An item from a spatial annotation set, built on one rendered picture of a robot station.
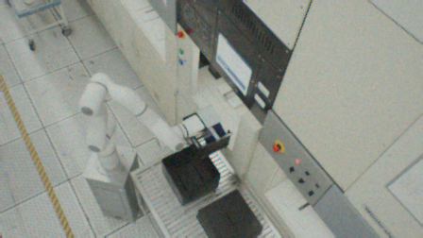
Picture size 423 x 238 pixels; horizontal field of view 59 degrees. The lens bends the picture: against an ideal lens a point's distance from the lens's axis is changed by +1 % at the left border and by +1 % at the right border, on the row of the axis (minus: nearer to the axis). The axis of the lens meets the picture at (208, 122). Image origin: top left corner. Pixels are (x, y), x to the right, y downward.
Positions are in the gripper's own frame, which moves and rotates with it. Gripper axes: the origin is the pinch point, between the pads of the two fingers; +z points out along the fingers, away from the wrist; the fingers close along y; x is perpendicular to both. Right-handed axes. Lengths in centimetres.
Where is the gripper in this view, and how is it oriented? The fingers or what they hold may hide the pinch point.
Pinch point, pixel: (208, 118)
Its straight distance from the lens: 207.4
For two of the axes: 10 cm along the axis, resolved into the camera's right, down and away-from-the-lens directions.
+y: 5.2, 7.4, -4.3
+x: 0.7, -5.4, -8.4
